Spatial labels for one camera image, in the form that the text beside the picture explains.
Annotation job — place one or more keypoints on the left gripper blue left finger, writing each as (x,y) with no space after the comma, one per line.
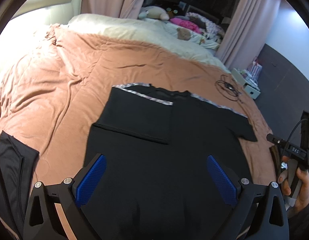
(87,179)

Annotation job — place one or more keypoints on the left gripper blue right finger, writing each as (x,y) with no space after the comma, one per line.
(225,180)

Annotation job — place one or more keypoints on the black t-shirt with patterned trim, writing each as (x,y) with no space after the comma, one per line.
(156,184)

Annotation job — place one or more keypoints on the pink clothing pile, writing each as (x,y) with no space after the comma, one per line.
(186,24)

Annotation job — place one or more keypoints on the black fabric bag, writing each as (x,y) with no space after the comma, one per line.
(17,163)

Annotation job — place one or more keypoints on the white drawer box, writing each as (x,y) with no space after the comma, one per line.
(243,79)

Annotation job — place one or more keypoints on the brown fleece blanket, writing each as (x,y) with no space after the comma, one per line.
(52,95)

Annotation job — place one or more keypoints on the pink curtain right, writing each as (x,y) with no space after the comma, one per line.
(247,32)

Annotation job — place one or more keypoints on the floral patterned fabric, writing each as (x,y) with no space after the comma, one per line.
(211,30)

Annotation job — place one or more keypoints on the brown plush toy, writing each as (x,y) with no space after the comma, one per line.
(183,34)

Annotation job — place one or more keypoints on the cream bed sheet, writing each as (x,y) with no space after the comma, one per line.
(163,34)

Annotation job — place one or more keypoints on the cream padded headboard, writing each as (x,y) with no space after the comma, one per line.
(47,12)

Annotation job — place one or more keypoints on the beige plush toy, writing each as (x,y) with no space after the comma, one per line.
(153,12)

